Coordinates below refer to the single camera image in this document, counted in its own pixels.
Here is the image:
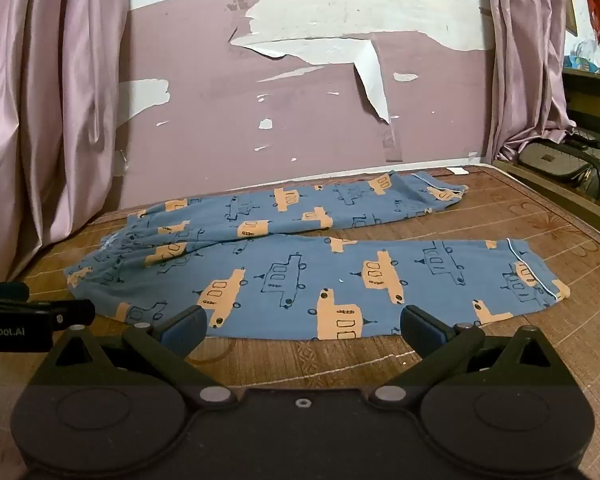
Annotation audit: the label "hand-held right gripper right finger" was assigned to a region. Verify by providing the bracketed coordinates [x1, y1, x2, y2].
[367, 305, 576, 407]

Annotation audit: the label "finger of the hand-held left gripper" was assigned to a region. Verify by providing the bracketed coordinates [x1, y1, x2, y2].
[54, 299, 97, 331]

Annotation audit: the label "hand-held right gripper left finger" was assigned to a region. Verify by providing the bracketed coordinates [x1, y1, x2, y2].
[30, 305, 237, 407]

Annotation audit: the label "blue car print pants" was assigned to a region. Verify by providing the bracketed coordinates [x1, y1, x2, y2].
[64, 171, 572, 342]

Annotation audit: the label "brown bamboo bed mat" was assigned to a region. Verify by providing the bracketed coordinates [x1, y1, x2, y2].
[0, 162, 600, 480]

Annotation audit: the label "wide pink satin curtain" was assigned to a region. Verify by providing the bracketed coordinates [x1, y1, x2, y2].
[0, 0, 131, 283]

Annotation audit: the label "beige handbag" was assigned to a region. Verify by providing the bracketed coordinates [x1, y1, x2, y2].
[522, 127, 600, 211]

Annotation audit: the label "narrow pink satin curtain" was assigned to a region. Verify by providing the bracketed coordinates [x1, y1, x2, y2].
[487, 0, 578, 163]

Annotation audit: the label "dark wooden shelf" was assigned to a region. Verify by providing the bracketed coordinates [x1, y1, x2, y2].
[562, 67, 600, 133]

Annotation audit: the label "light blue box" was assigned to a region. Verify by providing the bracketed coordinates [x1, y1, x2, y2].
[564, 52, 600, 73]

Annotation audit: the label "wooden bed frame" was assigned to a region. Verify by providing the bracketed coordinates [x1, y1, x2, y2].
[495, 159, 600, 250]

